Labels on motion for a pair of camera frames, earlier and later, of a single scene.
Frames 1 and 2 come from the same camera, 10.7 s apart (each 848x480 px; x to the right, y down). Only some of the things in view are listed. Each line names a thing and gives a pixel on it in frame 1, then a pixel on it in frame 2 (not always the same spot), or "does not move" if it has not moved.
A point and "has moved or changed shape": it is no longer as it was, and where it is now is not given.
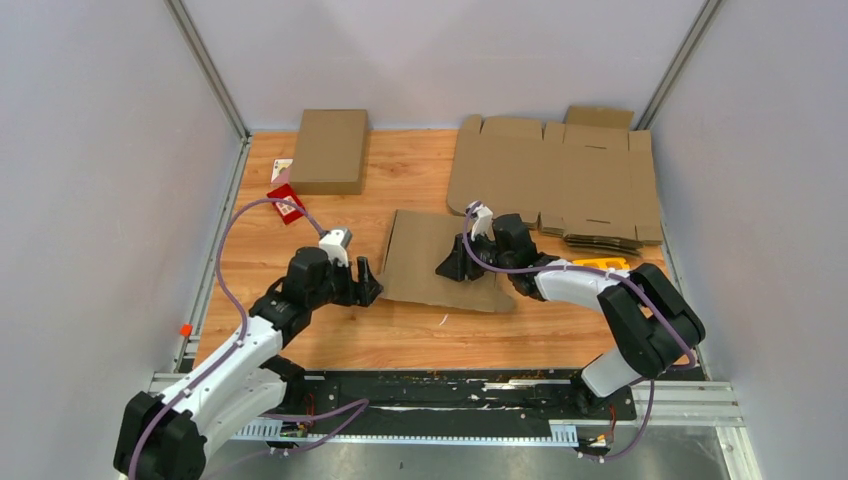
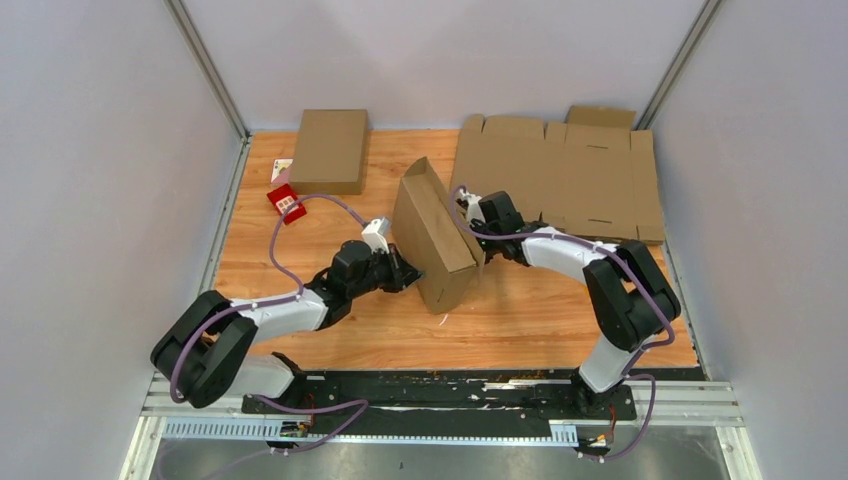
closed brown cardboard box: [332, 152] does not move
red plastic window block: [287, 212] does not move
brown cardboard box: [418, 243] has moved or changed shape
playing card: [281, 171] does not move
